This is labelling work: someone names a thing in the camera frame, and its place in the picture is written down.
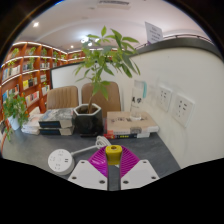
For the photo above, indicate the red and white book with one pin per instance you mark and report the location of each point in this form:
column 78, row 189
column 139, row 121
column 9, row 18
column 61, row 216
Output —
column 125, row 136

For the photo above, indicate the white wall socket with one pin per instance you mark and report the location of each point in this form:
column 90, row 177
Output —
column 183, row 110
column 164, row 98

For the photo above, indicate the round white power strip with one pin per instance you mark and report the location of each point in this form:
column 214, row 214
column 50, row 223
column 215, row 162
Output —
column 60, row 161

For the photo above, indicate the white paper sign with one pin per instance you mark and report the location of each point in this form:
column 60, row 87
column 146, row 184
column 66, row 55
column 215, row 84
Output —
column 153, row 32

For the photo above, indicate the grey-covered dark blue book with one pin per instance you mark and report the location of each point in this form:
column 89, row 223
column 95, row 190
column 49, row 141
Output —
column 56, row 117
column 56, row 131

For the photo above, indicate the small plant in white pot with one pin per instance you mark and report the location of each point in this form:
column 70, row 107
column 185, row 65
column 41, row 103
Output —
column 15, row 111

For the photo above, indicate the tall plant in black pot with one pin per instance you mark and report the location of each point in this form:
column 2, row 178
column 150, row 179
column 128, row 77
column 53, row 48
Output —
column 88, row 121

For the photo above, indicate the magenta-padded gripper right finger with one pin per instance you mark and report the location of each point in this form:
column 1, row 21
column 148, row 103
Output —
column 138, row 173

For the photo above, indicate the orange bookshelf unit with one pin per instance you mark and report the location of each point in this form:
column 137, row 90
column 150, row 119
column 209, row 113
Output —
column 30, row 76

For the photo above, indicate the yellow charger block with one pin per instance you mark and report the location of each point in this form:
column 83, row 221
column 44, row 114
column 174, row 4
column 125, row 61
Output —
column 113, row 155

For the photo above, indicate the white partition board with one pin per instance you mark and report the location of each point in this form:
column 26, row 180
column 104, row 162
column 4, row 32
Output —
column 63, row 76

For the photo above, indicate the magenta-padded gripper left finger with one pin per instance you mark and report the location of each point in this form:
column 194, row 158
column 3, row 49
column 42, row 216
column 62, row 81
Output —
column 87, row 173

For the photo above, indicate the thick beige book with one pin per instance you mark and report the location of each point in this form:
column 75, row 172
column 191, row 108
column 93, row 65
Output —
column 131, row 124

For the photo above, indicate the stack of white books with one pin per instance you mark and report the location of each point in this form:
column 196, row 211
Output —
column 31, row 125

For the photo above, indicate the ceiling lights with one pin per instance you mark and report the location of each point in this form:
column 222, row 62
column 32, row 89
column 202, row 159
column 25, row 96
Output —
column 35, row 24

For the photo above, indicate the brown padded chair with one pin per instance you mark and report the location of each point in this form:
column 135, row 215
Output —
column 62, row 97
column 111, row 98

